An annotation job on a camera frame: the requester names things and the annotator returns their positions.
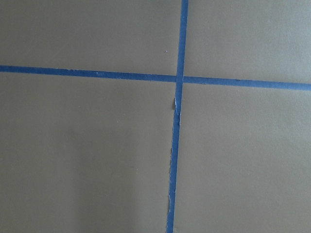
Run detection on blue tape line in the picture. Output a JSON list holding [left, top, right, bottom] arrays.
[[0, 65, 311, 91], [166, 0, 189, 233]]

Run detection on blue tape line left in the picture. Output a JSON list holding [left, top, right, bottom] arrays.
[[166, 0, 189, 233]]

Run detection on blue tape line back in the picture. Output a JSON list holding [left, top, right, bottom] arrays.
[[0, 65, 311, 91]]

